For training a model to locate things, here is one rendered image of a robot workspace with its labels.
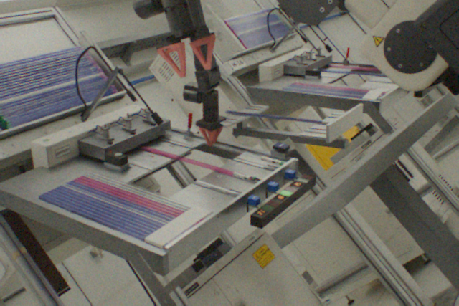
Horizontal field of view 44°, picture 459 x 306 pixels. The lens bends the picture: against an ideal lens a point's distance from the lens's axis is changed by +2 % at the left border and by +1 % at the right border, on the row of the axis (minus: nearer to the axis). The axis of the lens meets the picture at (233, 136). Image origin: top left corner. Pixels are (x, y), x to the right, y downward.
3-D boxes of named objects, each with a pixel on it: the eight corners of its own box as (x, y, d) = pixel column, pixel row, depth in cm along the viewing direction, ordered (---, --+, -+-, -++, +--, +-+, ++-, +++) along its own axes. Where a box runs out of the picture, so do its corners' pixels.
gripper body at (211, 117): (194, 127, 193) (193, 107, 191) (211, 117, 201) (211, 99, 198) (209, 130, 190) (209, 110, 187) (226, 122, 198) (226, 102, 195)
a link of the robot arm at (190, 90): (205, 79, 183) (219, 69, 190) (176, 74, 188) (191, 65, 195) (208, 111, 189) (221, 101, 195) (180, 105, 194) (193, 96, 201)
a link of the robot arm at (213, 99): (212, 92, 187) (221, 87, 191) (196, 89, 190) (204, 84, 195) (213, 111, 190) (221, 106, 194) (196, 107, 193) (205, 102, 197)
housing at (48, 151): (150, 140, 227) (148, 107, 222) (51, 184, 189) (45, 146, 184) (135, 135, 231) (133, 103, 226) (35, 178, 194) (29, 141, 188)
